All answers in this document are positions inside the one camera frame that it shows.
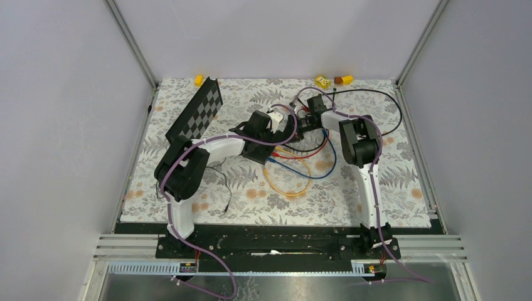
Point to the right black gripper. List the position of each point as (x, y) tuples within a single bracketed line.
[(299, 132)]

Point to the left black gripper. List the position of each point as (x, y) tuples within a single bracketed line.
[(271, 136)]

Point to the black network switch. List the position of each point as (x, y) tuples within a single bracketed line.
[(256, 152)]

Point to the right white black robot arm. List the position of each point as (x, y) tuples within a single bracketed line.
[(361, 145)]

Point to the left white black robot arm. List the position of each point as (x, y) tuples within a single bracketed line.
[(181, 170)]

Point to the floral patterned table mat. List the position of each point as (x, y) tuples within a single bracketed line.
[(313, 189)]

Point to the yellow owl toy block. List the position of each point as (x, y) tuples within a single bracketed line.
[(322, 82)]

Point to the yellow rectangular block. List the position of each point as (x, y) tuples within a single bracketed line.
[(347, 80)]

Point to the black white checkerboard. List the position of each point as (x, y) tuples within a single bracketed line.
[(196, 117)]

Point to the small yellow block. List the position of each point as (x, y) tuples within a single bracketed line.
[(198, 81)]

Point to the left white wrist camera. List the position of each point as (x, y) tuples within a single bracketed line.
[(276, 118)]

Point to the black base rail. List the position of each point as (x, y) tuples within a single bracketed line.
[(269, 249)]

